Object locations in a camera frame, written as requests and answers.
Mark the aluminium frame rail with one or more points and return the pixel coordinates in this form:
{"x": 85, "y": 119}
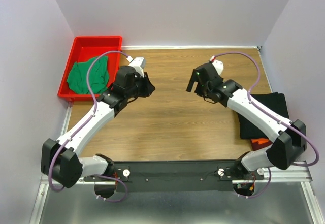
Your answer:
{"x": 284, "y": 173}

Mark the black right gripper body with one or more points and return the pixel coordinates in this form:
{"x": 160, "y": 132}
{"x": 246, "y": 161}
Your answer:
{"x": 202, "y": 90}

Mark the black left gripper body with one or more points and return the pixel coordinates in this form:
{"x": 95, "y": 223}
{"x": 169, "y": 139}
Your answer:
{"x": 137, "y": 90}

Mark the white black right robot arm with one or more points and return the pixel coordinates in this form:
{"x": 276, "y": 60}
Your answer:
{"x": 287, "y": 137}

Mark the orange folded t shirt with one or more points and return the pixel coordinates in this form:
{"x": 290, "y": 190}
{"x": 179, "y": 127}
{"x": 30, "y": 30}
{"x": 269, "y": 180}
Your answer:
{"x": 260, "y": 141}

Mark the green crumpled t shirt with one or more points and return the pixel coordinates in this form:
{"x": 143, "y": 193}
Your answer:
{"x": 98, "y": 76}

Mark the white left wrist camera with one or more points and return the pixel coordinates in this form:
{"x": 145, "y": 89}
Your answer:
{"x": 138, "y": 64}

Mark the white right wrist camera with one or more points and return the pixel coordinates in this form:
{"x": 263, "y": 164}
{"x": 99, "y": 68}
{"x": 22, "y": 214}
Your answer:
{"x": 218, "y": 65}

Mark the red plastic bin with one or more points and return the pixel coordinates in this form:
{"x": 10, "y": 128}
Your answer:
{"x": 83, "y": 49}

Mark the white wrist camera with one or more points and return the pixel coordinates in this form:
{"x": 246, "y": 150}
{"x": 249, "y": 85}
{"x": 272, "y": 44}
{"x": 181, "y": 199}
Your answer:
{"x": 218, "y": 65}
{"x": 138, "y": 64}

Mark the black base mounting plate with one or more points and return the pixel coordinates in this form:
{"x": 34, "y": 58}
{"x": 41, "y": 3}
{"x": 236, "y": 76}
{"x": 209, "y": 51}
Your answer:
{"x": 165, "y": 176}

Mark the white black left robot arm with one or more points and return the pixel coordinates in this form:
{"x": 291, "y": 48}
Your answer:
{"x": 60, "y": 158}

